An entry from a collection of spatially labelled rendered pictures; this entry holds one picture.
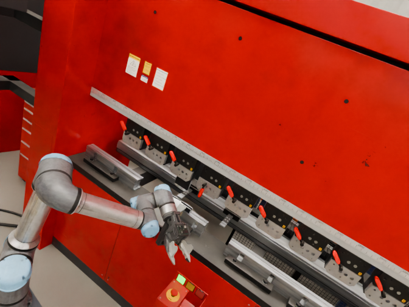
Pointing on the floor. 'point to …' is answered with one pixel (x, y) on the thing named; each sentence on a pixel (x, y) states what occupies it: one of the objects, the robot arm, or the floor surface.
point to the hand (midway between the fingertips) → (180, 261)
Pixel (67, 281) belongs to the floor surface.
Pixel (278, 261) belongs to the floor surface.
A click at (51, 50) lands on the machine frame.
